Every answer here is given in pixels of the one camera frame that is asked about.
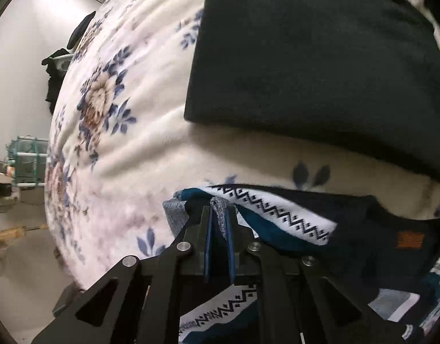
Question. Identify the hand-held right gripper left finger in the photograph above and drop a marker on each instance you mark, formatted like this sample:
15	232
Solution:
208	247

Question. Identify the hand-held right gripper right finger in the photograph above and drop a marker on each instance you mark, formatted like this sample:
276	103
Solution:
231	251

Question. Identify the navy teal patterned sweater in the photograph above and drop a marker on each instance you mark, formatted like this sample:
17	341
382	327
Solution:
363	243

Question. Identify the dark hanging clothes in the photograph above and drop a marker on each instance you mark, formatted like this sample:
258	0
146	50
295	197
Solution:
55	79

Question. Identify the white floral blanket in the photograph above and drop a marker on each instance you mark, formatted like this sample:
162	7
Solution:
141	143

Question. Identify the wooden stick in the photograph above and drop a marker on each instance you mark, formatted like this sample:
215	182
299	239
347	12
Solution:
12	236

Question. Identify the green and white rack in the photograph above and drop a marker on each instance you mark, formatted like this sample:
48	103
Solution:
28	161

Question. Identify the folded black garment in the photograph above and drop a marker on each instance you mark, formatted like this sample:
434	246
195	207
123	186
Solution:
313	64

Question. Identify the round grey appliance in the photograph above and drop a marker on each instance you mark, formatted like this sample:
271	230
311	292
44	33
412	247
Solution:
3	190

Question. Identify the black chair back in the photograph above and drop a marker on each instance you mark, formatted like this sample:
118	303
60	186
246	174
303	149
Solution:
81	30

